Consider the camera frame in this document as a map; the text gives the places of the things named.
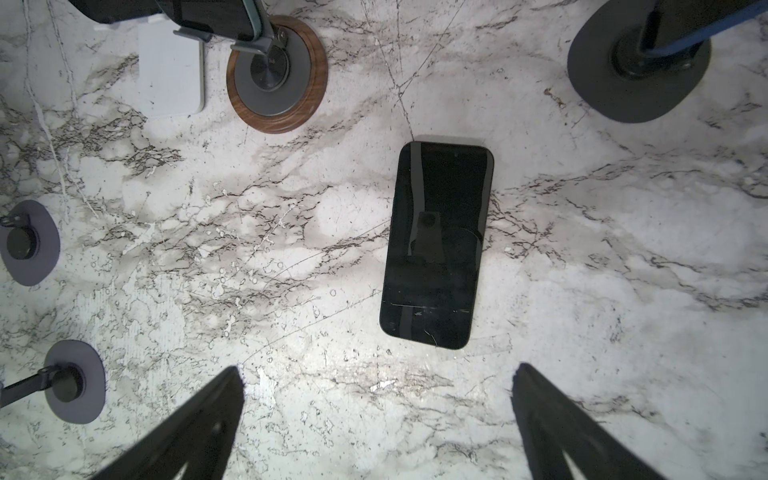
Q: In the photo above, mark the white phone stand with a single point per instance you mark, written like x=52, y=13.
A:
x=171, y=67

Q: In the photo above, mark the phone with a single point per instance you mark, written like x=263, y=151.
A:
x=114, y=11
x=439, y=214
x=675, y=25
x=242, y=20

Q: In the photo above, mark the wooden round phone stand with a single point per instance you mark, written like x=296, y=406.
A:
x=278, y=91

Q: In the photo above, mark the phone on white stand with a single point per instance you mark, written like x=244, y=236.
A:
x=114, y=11

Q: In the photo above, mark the right dark round stand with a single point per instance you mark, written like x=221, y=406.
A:
x=610, y=69

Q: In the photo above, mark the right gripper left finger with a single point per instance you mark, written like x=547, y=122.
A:
x=195, y=441

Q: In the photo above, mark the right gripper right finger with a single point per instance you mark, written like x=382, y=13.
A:
x=554, y=431

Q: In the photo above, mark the second-left grey stand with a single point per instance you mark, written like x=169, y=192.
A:
x=30, y=243

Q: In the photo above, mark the front-left grey round stand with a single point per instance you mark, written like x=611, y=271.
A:
x=73, y=379

